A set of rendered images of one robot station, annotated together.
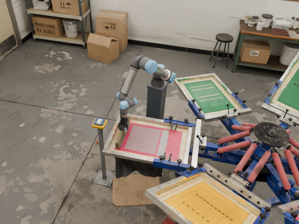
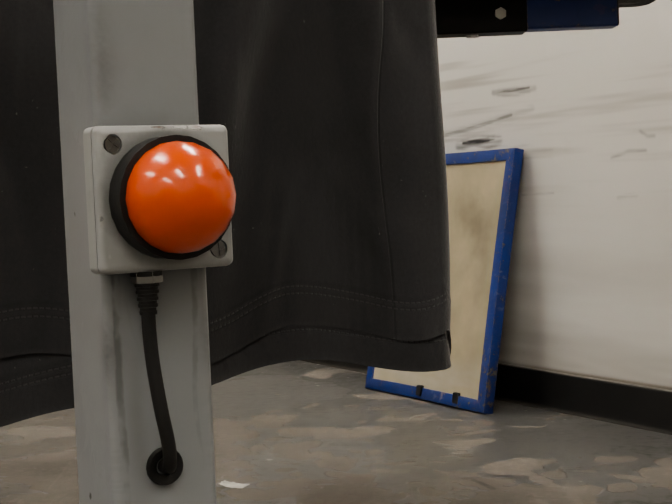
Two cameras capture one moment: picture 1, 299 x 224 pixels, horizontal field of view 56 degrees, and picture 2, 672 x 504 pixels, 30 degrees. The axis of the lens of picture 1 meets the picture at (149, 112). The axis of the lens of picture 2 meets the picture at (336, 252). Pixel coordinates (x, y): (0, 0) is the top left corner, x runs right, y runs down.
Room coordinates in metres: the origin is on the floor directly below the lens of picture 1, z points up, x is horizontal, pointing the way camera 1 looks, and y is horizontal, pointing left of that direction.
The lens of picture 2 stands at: (2.39, 0.91, 0.65)
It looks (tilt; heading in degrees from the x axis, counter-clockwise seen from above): 3 degrees down; 230
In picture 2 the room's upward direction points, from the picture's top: 2 degrees counter-clockwise
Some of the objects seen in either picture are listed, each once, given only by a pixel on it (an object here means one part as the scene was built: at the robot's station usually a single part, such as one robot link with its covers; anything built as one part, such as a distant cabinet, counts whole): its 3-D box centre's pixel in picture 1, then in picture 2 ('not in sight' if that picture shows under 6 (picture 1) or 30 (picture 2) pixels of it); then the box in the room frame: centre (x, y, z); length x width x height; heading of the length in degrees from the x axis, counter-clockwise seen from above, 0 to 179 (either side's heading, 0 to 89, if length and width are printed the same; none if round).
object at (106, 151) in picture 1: (150, 138); not in sight; (1.94, -0.02, 0.97); 0.79 x 0.58 x 0.04; 80
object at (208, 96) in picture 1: (215, 95); not in sight; (2.61, -0.75, 1.05); 1.08 x 0.61 x 0.23; 20
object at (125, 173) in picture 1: (139, 169); not in sight; (1.74, 0.07, 0.74); 0.46 x 0.04 x 0.42; 80
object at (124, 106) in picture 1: (123, 107); not in sight; (2.00, 0.24, 1.30); 0.09 x 0.08 x 0.11; 139
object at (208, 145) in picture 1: (208, 146); not in sight; (1.84, -0.58, 1.02); 0.17 x 0.06 x 0.05; 80
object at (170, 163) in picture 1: (169, 164); not in sight; (1.62, -0.21, 0.97); 0.30 x 0.05 x 0.07; 80
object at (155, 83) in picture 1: (157, 80); not in sight; (2.57, -0.07, 1.25); 0.15 x 0.15 x 0.10
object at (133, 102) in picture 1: (130, 102); not in sight; (2.09, 0.19, 1.29); 0.11 x 0.11 x 0.08; 49
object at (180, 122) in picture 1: (177, 124); not in sight; (2.17, -0.30, 0.97); 0.30 x 0.05 x 0.07; 80
